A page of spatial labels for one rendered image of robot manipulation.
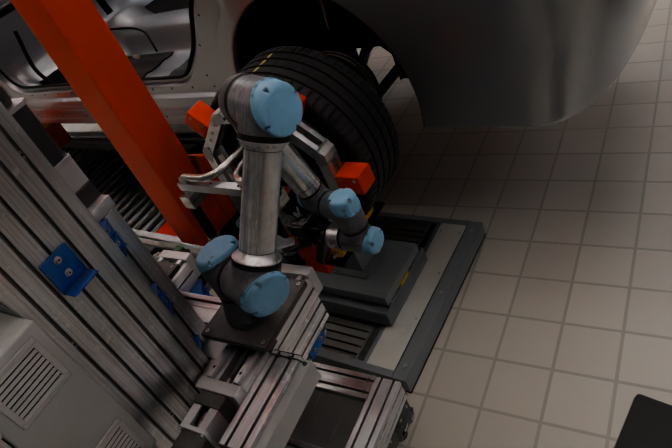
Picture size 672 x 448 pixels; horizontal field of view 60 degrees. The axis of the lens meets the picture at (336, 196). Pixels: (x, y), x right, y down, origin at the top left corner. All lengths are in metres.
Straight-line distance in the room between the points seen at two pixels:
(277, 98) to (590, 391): 1.46
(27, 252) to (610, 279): 1.97
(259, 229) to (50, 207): 0.43
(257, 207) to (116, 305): 0.41
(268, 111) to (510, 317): 1.47
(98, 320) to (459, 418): 1.27
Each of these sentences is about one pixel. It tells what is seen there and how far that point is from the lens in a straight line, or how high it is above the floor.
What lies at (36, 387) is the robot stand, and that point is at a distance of 1.34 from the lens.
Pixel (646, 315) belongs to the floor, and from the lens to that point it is 2.35.
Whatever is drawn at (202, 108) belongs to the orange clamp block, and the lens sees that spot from 2.03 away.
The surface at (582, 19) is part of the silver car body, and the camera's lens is 1.78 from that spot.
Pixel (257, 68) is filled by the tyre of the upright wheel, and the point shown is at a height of 1.18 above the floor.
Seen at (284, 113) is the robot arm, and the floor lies 1.33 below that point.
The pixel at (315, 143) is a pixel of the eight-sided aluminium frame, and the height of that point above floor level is 0.98.
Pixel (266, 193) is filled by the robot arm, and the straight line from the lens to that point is 1.27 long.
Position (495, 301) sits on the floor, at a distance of 2.43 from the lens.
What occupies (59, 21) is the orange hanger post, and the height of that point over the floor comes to 1.52.
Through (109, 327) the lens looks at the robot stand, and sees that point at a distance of 1.46.
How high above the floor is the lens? 1.85
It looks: 35 degrees down
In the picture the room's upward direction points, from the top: 25 degrees counter-clockwise
